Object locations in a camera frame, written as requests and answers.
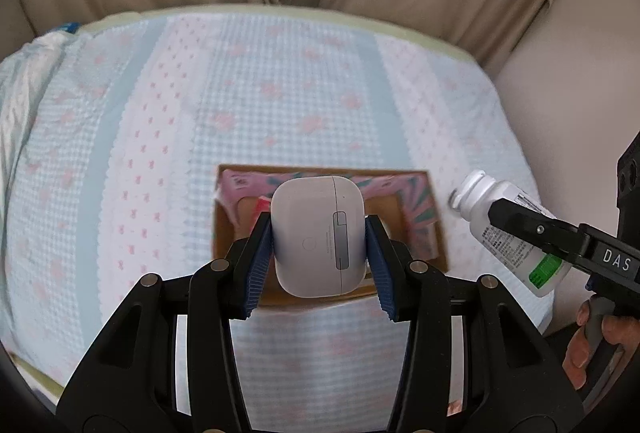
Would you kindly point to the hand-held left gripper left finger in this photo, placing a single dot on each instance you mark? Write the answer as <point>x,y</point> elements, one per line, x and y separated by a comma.
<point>257,268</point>

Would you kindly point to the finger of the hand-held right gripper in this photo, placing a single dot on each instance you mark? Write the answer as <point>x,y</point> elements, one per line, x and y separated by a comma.
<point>540,233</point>

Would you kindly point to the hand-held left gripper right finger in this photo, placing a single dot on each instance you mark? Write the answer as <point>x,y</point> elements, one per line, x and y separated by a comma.
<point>382,268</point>

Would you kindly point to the white pill bottle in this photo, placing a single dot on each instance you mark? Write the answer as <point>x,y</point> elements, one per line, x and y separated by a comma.
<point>500,239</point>

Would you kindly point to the cardboard box with pink flaps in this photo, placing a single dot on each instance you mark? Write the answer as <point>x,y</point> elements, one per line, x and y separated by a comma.
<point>231,235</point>

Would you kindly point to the red carton box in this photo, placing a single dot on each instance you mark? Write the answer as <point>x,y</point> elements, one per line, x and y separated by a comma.
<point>263,205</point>

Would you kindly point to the white earbuds case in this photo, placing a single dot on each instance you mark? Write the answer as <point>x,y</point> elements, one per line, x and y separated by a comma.
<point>310,233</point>

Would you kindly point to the person's right hand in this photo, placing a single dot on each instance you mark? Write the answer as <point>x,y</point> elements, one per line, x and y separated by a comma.
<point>580,358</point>

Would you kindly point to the pale green mattress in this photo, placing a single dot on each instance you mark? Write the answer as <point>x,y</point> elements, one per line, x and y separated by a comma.
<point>120,16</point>

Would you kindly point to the white duvet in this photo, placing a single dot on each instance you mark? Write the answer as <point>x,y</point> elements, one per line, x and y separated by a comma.
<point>45,49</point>

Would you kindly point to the teal patterned cloth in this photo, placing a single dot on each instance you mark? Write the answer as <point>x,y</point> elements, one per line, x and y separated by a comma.
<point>66,27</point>

